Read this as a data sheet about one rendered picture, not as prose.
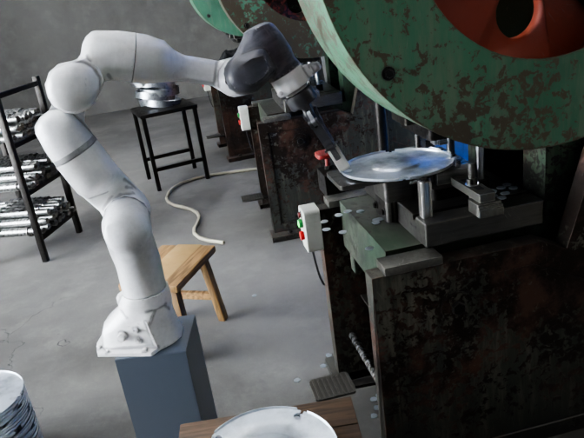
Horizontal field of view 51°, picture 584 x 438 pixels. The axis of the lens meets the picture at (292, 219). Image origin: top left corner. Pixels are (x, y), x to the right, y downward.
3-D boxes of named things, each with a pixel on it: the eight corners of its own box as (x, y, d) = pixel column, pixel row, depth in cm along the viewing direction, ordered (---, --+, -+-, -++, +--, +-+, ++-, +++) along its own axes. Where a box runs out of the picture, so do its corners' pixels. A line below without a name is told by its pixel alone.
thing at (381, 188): (345, 235, 153) (340, 185, 148) (330, 216, 166) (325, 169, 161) (438, 215, 157) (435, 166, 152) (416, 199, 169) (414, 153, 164)
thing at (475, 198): (480, 218, 138) (479, 175, 134) (447, 196, 153) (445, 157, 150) (504, 213, 139) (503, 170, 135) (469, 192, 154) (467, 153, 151)
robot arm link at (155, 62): (137, 29, 131) (274, 52, 142) (131, 39, 149) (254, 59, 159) (133, 81, 133) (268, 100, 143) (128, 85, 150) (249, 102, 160)
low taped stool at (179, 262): (178, 315, 261) (162, 243, 249) (229, 316, 254) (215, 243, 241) (137, 361, 231) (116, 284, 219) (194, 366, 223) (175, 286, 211)
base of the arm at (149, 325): (89, 364, 150) (74, 315, 145) (109, 324, 168) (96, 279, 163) (177, 353, 150) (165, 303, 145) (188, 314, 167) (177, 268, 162)
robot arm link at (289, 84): (268, 84, 145) (281, 104, 147) (314, 56, 143) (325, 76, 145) (271, 76, 157) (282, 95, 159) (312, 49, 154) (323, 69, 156)
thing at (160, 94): (156, 192, 428) (131, 78, 399) (144, 177, 468) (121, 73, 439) (211, 178, 442) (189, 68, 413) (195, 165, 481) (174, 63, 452)
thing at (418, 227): (426, 248, 141) (425, 225, 139) (365, 191, 182) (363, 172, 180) (544, 223, 145) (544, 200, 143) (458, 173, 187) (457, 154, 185)
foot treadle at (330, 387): (318, 415, 173) (315, 400, 171) (309, 394, 182) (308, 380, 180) (508, 367, 181) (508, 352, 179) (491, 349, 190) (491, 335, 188)
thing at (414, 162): (339, 158, 172) (338, 155, 172) (441, 145, 170) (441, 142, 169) (343, 188, 145) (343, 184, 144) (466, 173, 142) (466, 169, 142)
